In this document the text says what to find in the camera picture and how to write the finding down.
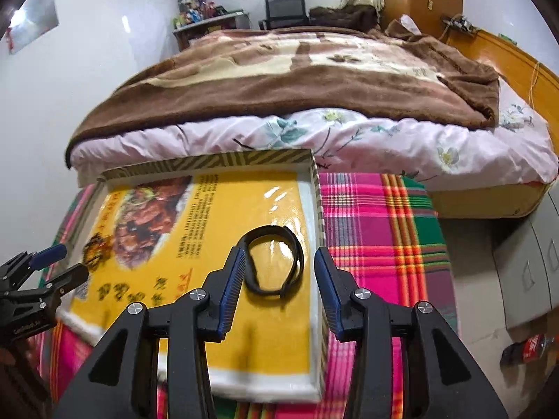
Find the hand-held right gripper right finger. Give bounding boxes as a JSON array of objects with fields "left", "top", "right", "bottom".
[{"left": 313, "top": 247, "right": 509, "bottom": 419}]

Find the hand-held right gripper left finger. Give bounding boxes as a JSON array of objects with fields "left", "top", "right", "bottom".
[{"left": 52, "top": 247, "right": 252, "bottom": 419}]

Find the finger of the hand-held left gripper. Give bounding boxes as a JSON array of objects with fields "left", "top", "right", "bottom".
[
  {"left": 9, "top": 263, "right": 90, "bottom": 310},
  {"left": 0, "top": 244, "right": 68, "bottom": 291}
]

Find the black wristband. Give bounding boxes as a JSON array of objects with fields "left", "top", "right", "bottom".
[{"left": 238, "top": 225, "right": 305, "bottom": 300}]

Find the striped cardboard box yellow lining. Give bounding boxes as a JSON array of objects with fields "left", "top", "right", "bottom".
[{"left": 57, "top": 148, "right": 328, "bottom": 402}]

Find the pink green plaid cloth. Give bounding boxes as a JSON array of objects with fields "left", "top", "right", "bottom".
[{"left": 39, "top": 172, "right": 459, "bottom": 419}]

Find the pink floral quilt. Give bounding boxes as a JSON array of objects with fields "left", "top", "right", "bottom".
[{"left": 70, "top": 76, "right": 559, "bottom": 188}]

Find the grey drawer cabinet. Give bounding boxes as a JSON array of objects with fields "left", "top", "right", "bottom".
[{"left": 491, "top": 192, "right": 559, "bottom": 328}]

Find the brown fleece blanket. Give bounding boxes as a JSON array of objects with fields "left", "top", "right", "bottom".
[{"left": 65, "top": 20, "right": 501, "bottom": 169}]

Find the cola bottle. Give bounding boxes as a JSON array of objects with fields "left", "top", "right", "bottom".
[{"left": 500, "top": 334, "right": 557, "bottom": 365}]

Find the grey shelf table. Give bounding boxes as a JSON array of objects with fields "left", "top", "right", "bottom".
[{"left": 172, "top": 11, "right": 252, "bottom": 51}]

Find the dark brown cloth pile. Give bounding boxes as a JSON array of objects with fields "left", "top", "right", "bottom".
[{"left": 309, "top": 5, "right": 380, "bottom": 31}]

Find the white pillow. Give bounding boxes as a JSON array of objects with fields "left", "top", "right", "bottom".
[{"left": 399, "top": 14, "right": 422, "bottom": 36}]

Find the group of bottles and toys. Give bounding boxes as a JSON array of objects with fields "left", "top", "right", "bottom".
[{"left": 175, "top": 0, "right": 228, "bottom": 27}]

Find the black office chair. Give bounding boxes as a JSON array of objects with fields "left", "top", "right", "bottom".
[{"left": 259, "top": 0, "right": 311, "bottom": 31}]

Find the bed with brown blanket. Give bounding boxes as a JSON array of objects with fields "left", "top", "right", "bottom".
[{"left": 430, "top": 26, "right": 559, "bottom": 219}]

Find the power strip with plugs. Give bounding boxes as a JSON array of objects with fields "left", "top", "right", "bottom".
[{"left": 441, "top": 14, "right": 481, "bottom": 36}]

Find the thin yellow cable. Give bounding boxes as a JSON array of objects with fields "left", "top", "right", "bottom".
[{"left": 526, "top": 63, "right": 541, "bottom": 106}]

